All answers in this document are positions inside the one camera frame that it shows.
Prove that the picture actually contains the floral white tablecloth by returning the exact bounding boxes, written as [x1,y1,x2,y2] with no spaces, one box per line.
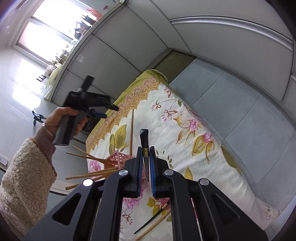
[86,70,280,229]

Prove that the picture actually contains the person left hand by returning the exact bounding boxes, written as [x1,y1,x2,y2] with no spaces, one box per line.
[40,107,79,141]

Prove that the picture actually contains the pink perforated utensil holder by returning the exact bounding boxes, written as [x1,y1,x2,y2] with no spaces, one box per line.
[106,150,133,170]

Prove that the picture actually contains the black chopstick gold band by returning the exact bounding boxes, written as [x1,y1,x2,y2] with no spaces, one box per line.
[133,201,170,235]
[139,129,149,182]

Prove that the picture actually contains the fleece sleeve left forearm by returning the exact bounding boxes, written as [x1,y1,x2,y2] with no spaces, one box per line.
[1,128,57,240]

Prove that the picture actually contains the short wooden chopstick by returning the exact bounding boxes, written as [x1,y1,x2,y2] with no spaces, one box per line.
[135,210,171,240]

